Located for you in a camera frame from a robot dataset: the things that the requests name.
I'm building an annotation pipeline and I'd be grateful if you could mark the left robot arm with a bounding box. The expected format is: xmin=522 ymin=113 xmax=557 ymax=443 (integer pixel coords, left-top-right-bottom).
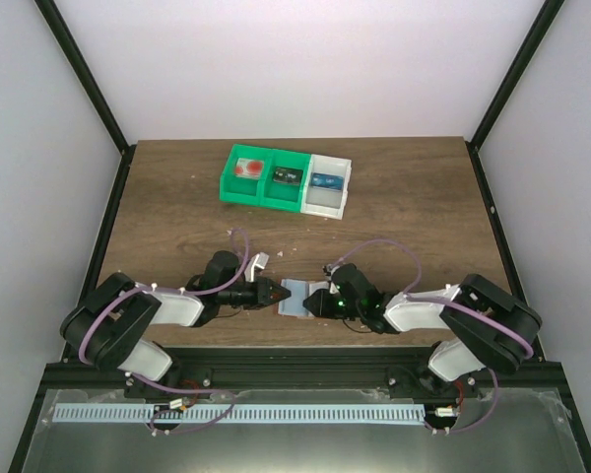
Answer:
xmin=60 ymin=250 xmax=292 ymax=398

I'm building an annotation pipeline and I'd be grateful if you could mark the black aluminium frame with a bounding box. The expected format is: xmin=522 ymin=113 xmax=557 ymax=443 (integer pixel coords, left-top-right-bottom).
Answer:
xmin=9 ymin=1 xmax=591 ymax=472

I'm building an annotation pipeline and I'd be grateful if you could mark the white bin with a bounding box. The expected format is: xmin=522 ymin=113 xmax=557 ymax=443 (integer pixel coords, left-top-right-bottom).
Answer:
xmin=300 ymin=154 xmax=352 ymax=220

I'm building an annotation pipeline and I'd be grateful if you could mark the green double bin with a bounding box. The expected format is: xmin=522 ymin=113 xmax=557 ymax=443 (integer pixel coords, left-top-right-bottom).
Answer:
xmin=219 ymin=144 xmax=311 ymax=213

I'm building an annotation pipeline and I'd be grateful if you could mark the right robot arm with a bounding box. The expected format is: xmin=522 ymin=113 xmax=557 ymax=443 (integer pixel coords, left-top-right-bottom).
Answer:
xmin=302 ymin=263 xmax=543 ymax=397

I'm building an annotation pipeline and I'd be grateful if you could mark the blue card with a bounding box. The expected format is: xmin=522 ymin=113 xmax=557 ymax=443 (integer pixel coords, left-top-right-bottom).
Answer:
xmin=309 ymin=172 xmax=344 ymax=191

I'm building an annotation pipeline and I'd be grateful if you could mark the light blue slotted cable duct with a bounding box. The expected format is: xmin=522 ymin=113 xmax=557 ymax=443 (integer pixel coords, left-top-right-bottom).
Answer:
xmin=51 ymin=403 xmax=426 ymax=426

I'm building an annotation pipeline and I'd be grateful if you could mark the red white card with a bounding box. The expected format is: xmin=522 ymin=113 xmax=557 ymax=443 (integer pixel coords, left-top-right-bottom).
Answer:
xmin=234 ymin=158 xmax=264 ymax=180

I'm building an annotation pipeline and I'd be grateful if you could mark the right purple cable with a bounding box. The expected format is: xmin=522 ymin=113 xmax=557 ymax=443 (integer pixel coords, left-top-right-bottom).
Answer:
xmin=324 ymin=239 xmax=536 ymax=435

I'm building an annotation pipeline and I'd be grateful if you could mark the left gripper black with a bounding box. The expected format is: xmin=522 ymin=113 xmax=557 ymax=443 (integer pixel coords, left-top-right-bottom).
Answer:
xmin=219 ymin=277 xmax=292 ymax=310

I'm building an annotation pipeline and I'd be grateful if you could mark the black card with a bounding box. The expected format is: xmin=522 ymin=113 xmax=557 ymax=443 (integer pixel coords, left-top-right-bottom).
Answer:
xmin=272 ymin=167 xmax=303 ymax=185

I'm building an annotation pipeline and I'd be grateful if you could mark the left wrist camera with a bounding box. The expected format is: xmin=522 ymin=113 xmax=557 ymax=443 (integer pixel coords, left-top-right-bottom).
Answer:
xmin=244 ymin=252 xmax=269 ymax=283

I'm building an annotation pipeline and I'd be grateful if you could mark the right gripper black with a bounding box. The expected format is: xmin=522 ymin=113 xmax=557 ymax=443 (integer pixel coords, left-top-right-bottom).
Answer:
xmin=302 ymin=289 xmax=363 ymax=321

